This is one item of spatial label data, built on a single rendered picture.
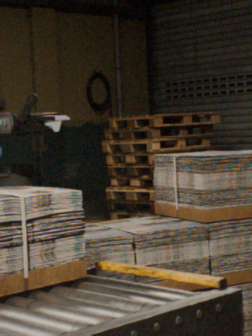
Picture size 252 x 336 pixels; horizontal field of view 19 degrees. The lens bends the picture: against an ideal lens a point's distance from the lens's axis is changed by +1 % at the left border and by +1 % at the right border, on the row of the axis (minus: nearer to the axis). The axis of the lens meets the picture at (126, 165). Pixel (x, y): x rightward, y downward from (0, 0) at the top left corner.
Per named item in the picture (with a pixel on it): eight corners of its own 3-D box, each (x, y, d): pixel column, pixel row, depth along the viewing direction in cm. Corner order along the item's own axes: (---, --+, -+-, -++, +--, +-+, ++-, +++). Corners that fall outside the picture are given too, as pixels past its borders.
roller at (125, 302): (41, 290, 198) (31, 276, 196) (175, 317, 164) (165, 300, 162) (28, 304, 196) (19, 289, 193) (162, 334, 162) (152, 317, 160)
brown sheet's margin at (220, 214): (154, 213, 298) (153, 202, 298) (217, 206, 310) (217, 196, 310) (203, 222, 264) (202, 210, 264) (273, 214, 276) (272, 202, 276)
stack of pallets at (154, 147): (169, 209, 1046) (165, 115, 1040) (226, 212, 983) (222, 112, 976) (102, 222, 948) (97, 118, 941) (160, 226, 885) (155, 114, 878)
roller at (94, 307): (20, 295, 194) (10, 280, 192) (154, 322, 160) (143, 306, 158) (8, 310, 191) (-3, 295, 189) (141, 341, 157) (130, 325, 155)
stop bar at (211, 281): (103, 267, 209) (103, 259, 209) (229, 286, 178) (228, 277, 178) (94, 268, 207) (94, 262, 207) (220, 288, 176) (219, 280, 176)
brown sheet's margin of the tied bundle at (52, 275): (20, 265, 214) (19, 250, 214) (87, 276, 193) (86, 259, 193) (-29, 275, 203) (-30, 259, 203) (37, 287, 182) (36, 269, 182)
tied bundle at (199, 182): (154, 214, 299) (151, 156, 297) (218, 208, 311) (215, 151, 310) (202, 224, 264) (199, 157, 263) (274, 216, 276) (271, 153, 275)
